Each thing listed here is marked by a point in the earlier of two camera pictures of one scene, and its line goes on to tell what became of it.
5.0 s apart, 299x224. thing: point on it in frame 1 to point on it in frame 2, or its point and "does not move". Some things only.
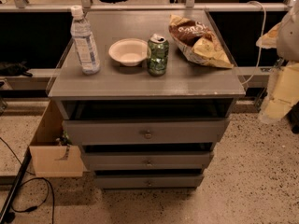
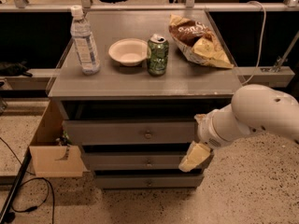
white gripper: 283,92 to 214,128
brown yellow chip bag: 197,42 does not move
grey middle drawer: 147,161 does not move
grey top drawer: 144,132 does not move
